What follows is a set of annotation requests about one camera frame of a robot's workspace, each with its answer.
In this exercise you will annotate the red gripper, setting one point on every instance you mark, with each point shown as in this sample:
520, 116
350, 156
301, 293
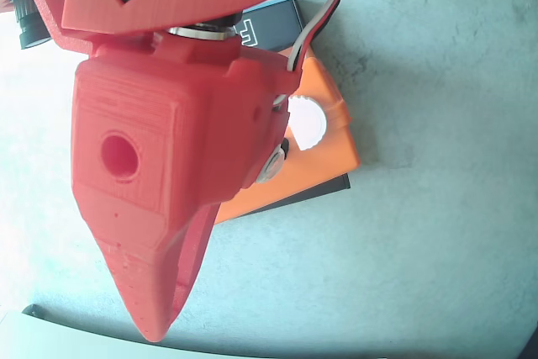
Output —
168, 140

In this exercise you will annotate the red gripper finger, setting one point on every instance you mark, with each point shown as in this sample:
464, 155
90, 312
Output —
130, 258

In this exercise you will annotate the orange box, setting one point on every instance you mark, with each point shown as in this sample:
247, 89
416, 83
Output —
319, 174

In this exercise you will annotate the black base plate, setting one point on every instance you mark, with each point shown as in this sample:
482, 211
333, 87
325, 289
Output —
336, 186

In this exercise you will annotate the black camera on red bracket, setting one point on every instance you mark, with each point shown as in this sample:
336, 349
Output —
31, 29

